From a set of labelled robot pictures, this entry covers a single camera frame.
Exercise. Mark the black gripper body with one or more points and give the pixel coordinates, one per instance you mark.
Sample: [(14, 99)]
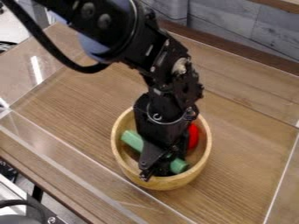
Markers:
[(162, 126)]

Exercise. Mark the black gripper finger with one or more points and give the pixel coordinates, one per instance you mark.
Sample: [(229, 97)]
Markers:
[(169, 164), (149, 156)]

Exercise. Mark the green rectangular block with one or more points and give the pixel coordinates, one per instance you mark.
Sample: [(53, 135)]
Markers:
[(132, 139)]

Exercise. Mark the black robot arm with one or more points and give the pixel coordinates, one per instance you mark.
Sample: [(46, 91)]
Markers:
[(118, 32)]

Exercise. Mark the brown wooden bowl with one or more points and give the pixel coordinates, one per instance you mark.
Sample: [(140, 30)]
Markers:
[(158, 179)]

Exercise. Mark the red plush ball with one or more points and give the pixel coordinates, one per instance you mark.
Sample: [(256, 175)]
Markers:
[(193, 131)]

